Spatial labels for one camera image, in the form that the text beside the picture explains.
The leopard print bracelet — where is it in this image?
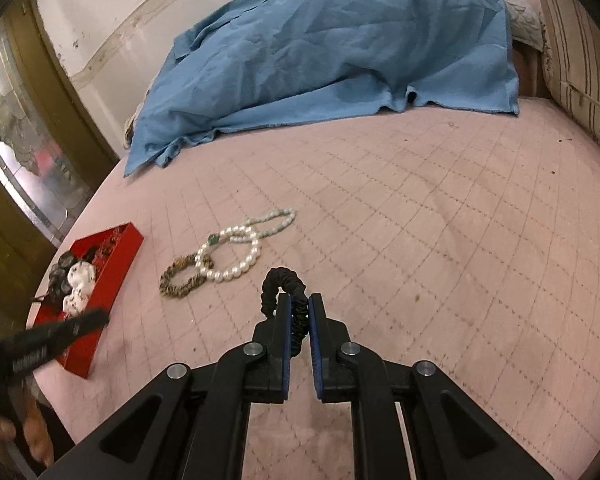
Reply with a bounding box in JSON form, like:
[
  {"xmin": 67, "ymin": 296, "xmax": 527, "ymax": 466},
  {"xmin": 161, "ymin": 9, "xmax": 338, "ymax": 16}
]
[{"xmin": 158, "ymin": 252, "xmax": 216, "ymax": 300}]

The black beaded bracelet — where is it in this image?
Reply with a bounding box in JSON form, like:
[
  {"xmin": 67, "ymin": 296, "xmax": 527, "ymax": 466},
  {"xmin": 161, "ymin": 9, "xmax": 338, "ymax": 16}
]
[{"xmin": 260, "ymin": 265, "xmax": 312, "ymax": 359}]

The pale green bead necklace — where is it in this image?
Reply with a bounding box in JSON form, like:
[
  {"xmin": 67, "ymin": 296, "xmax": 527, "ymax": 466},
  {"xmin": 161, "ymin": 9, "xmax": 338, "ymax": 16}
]
[{"xmin": 206, "ymin": 207, "xmax": 298, "ymax": 247}]

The white pearl bracelet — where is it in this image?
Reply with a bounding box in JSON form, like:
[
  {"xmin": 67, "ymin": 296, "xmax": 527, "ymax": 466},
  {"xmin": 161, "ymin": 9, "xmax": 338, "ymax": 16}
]
[{"xmin": 194, "ymin": 224, "xmax": 262, "ymax": 284}]

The black grey organza scrunchie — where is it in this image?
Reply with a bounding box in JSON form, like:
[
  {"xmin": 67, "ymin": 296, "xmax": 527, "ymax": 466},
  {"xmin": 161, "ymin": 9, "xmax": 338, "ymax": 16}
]
[{"xmin": 45, "ymin": 252, "xmax": 79, "ymax": 308}]

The white dotted scrunchie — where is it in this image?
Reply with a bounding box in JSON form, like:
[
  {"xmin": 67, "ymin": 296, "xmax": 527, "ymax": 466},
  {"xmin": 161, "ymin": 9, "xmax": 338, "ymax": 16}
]
[{"xmin": 62, "ymin": 261, "xmax": 96, "ymax": 316}]

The person's hand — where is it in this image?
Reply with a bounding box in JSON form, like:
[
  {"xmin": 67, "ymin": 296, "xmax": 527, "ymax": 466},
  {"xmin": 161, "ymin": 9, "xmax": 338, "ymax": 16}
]
[{"xmin": 0, "ymin": 386, "xmax": 54, "ymax": 469}]

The red dotted scrunchie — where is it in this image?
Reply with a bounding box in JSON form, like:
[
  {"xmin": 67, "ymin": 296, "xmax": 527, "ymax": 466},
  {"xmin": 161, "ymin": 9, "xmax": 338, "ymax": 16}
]
[{"xmin": 93, "ymin": 226, "xmax": 124, "ymax": 266}]

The red tray box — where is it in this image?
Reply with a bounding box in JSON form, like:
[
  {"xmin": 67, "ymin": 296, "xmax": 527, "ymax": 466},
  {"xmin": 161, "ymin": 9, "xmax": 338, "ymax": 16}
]
[{"xmin": 57, "ymin": 223, "xmax": 144, "ymax": 378}]

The pink quilted bedspread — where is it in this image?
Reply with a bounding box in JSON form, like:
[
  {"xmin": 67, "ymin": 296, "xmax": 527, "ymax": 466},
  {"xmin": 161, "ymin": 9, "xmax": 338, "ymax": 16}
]
[{"xmin": 35, "ymin": 100, "xmax": 600, "ymax": 479}]

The floral blanket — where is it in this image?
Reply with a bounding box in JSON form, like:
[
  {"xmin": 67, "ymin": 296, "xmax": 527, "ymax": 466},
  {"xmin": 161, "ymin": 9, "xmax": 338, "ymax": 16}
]
[{"xmin": 122, "ymin": 103, "xmax": 143, "ymax": 150}]

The striped beige pillow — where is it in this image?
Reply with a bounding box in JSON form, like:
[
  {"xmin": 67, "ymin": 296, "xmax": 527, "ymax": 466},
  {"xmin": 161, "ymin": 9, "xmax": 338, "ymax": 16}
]
[{"xmin": 541, "ymin": 0, "xmax": 600, "ymax": 147}]

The blue cloth sheet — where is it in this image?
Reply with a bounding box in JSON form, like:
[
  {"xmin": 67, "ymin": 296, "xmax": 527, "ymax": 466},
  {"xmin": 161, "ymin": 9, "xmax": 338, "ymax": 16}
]
[{"xmin": 125, "ymin": 0, "xmax": 518, "ymax": 174}]

